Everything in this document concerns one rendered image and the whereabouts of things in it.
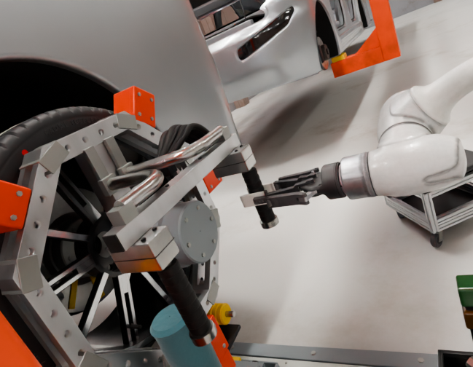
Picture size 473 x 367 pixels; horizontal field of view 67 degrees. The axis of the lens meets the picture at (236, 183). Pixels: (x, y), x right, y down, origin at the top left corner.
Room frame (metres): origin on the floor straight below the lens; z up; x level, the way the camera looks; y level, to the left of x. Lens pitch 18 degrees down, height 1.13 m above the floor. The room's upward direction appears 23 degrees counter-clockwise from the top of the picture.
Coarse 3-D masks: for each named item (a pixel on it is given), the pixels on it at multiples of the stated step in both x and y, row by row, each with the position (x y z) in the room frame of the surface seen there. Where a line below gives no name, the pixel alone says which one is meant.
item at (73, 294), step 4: (92, 276) 0.88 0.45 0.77; (92, 280) 0.87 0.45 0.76; (72, 284) 0.83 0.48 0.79; (76, 284) 0.84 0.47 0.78; (72, 288) 0.83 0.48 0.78; (76, 288) 0.83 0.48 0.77; (72, 292) 0.82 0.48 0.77; (76, 292) 0.83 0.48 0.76; (72, 296) 0.82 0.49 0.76; (72, 300) 0.81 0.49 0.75; (72, 304) 0.81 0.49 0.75; (72, 308) 0.80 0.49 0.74
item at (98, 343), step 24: (120, 144) 0.91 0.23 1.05; (72, 192) 0.79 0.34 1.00; (96, 216) 0.79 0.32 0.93; (72, 240) 0.73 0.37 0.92; (72, 264) 0.71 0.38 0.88; (96, 264) 0.74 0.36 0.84; (96, 288) 0.72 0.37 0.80; (120, 288) 0.76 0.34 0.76; (144, 288) 0.95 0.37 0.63; (120, 312) 0.74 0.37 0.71; (144, 312) 0.86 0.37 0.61; (96, 336) 0.82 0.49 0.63; (120, 336) 0.78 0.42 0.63; (144, 336) 0.74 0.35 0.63
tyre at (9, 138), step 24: (48, 120) 0.78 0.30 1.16; (72, 120) 0.83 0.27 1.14; (96, 120) 0.88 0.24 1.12; (0, 144) 0.70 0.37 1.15; (24, 144) 0.72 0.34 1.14; (0, 168) 0.67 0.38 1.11; (0, 240) 0.61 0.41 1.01; (192, 264) 0.94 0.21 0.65; (24, 336) 0.56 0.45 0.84; (48, 360) 0.57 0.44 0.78
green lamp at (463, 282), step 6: (456, 276) 0.50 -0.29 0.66; (462, 276) 0.49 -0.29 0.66; (468, 276) 0.48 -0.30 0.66; (456, 282) 0.48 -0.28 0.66; (462, 282) 0.48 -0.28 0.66; (468, 282) 0.47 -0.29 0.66; (462, 288) 0.47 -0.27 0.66; (468, 288) 0.46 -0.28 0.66; (462, 294) 0.46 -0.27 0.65; (468, 294) 0.46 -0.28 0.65; (462, 300) 0.47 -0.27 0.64; (468, 300) 0.46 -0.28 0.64; (462, 306) 0.47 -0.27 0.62; (468, 306) 0.46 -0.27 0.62
